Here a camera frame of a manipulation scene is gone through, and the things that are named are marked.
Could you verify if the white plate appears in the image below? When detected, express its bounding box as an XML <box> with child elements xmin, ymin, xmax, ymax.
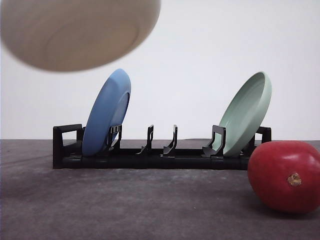
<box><xmin>0</xmin><ymin>0</ymin><xmax>161</xmax><ymax>72</ymax></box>

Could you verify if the red pomegranate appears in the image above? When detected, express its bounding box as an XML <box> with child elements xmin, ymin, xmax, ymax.
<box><xmin>247</xmin><ymin>140</ymin><xmax>320</xmax><ymax>214</ymax></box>

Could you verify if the blue plate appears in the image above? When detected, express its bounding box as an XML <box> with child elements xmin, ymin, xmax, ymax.
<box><xmin>82</xmin><ymin>69</ymin><xmax>132</xmax><ymax>156</ymax></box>

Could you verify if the green plate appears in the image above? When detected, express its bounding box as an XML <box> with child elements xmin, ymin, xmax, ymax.
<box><xmin>214</xmin><ymin>71</ymin><xmax>272</xmax><ymax>157</ymax></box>

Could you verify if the black dish rack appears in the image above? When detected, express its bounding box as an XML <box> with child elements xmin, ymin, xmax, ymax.
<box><xmin>53</xmin><ymin>124</ymin><xmax>272</xmax><ymax>170</ymax></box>

